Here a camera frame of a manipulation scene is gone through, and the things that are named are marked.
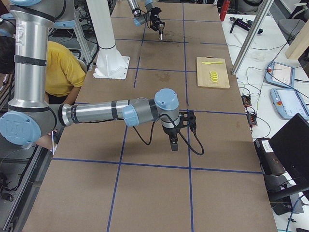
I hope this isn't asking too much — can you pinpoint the steel jigger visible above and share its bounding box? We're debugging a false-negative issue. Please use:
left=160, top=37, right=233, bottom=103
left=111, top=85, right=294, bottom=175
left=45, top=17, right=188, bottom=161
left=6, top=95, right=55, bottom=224
left=158, top=24, right=165, bottom=40

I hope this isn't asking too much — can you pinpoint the yellow plastic knife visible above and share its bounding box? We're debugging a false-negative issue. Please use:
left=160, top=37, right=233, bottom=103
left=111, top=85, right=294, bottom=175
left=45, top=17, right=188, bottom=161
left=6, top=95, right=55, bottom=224
left=201, top=61, right=223, bottom=65

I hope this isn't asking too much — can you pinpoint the red bottle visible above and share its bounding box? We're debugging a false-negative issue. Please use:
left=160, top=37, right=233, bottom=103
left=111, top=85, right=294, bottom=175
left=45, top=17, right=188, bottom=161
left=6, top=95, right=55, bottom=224
left=220, top=0, right=230, bottom=22

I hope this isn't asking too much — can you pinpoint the bamboo cutting board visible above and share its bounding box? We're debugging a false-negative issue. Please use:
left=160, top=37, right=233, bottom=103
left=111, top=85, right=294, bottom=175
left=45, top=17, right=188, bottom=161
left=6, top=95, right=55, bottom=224
left=196, top=57, right=230, bottom=89

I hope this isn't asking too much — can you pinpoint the black purple tool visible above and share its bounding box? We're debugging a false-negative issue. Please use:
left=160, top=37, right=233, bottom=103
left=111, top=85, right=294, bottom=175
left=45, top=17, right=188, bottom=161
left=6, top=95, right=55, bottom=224
left=229, top=17, right=253, bottom=33

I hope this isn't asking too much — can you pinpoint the black computer box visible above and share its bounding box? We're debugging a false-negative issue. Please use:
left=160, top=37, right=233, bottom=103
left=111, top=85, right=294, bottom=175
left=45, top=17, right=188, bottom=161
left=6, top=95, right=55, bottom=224
left=254, top=138, right=285, bottom=176

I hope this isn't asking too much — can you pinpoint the person in yellow shirt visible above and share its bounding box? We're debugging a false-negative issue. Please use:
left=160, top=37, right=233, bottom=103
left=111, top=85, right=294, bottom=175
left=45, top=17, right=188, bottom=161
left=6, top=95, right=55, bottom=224
left=0, top=36, right=86, bottom=151

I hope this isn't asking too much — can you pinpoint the black monitor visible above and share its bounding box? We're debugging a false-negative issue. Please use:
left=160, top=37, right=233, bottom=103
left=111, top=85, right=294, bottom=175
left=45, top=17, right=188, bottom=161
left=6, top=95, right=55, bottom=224
left=268, top=113, right=309, bottom=201

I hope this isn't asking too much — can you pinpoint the lower blue teach pendant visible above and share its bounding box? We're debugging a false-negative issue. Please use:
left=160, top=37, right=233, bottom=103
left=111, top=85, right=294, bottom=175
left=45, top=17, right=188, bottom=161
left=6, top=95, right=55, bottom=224
left=270, top=88, right=309, bottom=121

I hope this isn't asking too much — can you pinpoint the blue teach pendant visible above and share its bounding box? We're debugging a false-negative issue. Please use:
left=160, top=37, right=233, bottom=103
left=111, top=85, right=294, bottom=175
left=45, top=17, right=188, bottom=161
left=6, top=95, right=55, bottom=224
left=270, top=88, right=309, bottom=121
left=265, top=61, right=295, bottom=88

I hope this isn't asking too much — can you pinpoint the upper blue teach pendant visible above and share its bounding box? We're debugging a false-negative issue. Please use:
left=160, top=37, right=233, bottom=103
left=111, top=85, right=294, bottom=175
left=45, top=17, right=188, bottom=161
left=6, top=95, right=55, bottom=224
left=265, top=61, right=295, bottom=88

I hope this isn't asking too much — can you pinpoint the black braided cable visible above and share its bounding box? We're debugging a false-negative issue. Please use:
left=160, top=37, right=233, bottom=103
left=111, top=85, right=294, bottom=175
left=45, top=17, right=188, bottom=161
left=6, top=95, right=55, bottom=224
left=131, top=113, right=205, bottom=155

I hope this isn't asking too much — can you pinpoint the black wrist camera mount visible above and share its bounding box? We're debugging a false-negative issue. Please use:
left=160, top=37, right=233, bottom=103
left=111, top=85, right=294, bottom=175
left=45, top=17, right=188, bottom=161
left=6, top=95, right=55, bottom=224
left=178, top=111, right=197, bottom=133

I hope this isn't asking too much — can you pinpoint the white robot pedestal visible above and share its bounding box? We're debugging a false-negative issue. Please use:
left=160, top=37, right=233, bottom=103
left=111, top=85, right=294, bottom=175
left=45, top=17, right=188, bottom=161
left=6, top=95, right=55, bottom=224
left=86, top=0, right=130, bottom=80

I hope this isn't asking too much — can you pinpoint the aluminium frame post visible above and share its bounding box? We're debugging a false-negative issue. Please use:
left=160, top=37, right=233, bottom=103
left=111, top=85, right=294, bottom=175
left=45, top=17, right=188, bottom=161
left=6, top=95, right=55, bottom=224
left=231, top=0, right=274, bottom=75

